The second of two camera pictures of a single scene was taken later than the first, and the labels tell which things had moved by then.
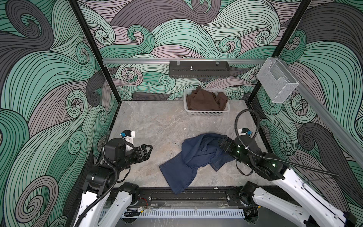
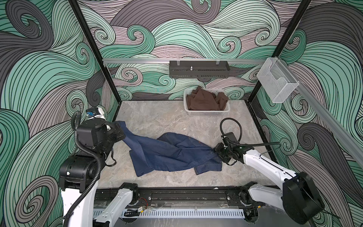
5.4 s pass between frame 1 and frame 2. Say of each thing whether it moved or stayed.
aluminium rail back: stayed
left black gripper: moved
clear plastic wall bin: stayed
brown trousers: stayed
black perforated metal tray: stayed
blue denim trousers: moved
